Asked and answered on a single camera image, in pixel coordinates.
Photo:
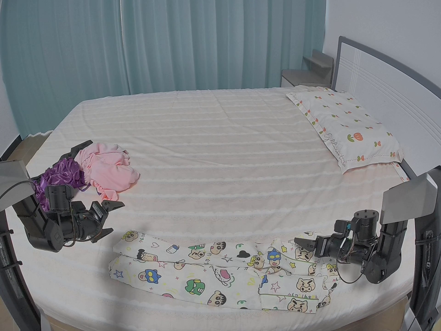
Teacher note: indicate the black garment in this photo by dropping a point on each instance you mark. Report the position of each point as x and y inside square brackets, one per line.
[77, 148]

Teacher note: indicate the white printed pyjama top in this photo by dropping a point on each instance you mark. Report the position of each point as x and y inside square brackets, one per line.
[206, 274]

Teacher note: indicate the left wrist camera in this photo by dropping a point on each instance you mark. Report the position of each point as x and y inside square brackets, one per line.
[78, 207]

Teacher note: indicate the white printed pillow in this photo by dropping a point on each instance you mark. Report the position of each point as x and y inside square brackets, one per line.
[348, 126]

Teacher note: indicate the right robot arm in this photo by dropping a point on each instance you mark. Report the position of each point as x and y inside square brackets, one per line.
[382, 257]

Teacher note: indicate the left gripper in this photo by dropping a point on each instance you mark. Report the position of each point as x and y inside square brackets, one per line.
[84, 226]

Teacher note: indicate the pink garment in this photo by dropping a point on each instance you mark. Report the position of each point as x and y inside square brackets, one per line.
[110, 171]

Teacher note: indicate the grey bedside table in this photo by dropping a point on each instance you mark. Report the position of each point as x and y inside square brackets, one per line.
[308, 71]

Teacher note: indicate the purple garment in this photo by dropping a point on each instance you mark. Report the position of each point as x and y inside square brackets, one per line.
[62, 176]

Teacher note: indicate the bed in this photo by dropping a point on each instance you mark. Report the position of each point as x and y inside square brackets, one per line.
[224, 150]

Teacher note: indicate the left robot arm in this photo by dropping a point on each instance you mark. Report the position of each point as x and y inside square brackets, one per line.
[44, 234]

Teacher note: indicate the blue-green curtain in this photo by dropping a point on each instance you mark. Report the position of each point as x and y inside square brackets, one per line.
[224, 29]
[69, 47]

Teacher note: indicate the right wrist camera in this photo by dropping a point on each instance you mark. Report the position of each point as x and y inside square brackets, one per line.
[342, 227]

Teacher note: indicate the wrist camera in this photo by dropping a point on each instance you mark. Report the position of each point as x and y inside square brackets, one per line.
[78, 207]
[342, 227]

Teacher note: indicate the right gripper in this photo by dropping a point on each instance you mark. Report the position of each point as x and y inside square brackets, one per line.
[339, 250]

